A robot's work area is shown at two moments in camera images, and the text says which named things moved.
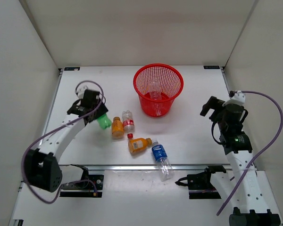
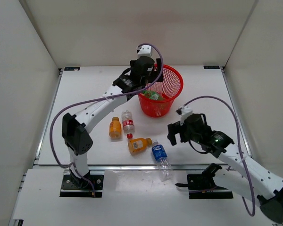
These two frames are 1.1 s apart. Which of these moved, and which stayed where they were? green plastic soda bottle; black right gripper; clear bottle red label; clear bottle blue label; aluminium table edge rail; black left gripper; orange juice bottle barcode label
Moved: black left gripper; black right gripper; green plastic soda bottle
Stayed: clear bottle blue label; aluminium table edge rail; clear bottle red label; orange juice bottle barcode label
